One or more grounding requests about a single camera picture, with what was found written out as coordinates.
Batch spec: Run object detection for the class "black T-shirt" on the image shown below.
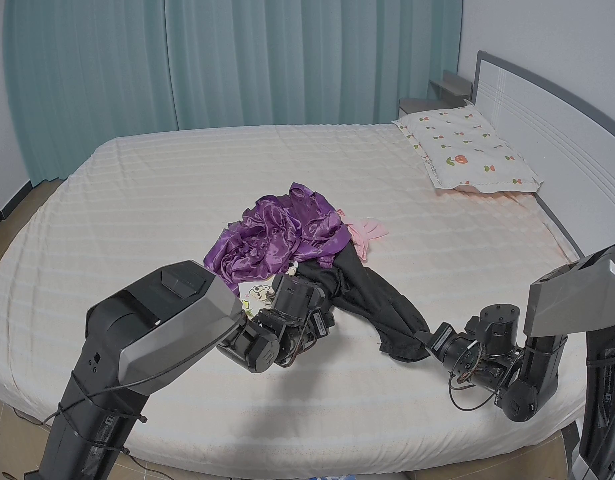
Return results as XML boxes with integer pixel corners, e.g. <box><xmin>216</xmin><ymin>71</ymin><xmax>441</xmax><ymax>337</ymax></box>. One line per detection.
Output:
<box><xmin>297</xmin><ymin>240</ymin><xmax>433</xmax><ymax>364</ymax></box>

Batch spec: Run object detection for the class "white printed garment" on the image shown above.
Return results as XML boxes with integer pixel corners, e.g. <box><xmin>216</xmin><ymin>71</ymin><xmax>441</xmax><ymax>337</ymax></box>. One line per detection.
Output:
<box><xmin>236</xmin><ymin>262</ymin><xmax>300</xmax><ymax>319</ymax></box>

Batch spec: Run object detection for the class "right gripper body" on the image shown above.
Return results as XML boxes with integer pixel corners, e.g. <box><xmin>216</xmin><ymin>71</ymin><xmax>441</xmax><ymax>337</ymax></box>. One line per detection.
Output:
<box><xmin>425</xmin><ymin>321</ymin><xmax>483</xmax><ymax>375</ymax></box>

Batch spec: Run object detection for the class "purple satin garment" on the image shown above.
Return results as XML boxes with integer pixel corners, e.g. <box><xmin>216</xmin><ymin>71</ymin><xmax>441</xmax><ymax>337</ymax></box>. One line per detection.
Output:
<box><xmin>203</xmin><ymin>182</ymin><xmax>349</xmax><ymax>294</ymax></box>

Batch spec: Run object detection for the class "black cable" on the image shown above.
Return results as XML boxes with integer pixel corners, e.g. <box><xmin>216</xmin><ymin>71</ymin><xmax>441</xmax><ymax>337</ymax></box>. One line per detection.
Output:
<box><xmin>447</xmin><ymin>363</ymin><xmax>498</xmax><ymax>413</ymax></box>
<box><xmin>120</xmin><ymin>445</ymin><xmax>163</xmax><ymax>475</ymax></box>

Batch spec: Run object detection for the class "pink garment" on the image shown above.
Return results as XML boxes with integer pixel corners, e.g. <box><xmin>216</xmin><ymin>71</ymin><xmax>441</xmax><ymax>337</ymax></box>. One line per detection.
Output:
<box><xmin>336</xmin><ymin>209</ymin><xmax>389</xmax><ymax>261</ymax></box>

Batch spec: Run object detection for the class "white printed pillow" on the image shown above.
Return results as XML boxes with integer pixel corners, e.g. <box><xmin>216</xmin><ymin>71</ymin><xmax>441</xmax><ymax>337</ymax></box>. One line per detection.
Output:
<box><xmin>391</xmin><ymin>104</ymin><xmax>544</xmax><ymax>191</ymax></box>

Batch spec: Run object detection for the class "bed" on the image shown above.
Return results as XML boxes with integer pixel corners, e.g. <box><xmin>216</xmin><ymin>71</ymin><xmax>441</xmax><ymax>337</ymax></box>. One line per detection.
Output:
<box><xmin>0</xmin><ymin>50</ymin><xmax>615</xmax><ymax>471</ymax></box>

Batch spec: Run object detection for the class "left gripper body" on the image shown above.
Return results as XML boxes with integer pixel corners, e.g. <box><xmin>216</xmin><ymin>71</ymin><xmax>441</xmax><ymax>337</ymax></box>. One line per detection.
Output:
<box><xmin>287</xmin><ymin>308</ymin><xmax>337</xmax><ymax>355</ymax></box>

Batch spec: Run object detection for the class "grey bedside table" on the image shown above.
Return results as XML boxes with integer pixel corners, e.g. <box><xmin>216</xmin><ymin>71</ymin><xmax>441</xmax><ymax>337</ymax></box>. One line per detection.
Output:
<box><xmin>398</xmin><ymin>70</ymin><xmax>474</xmax><ymax>116</ymax></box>

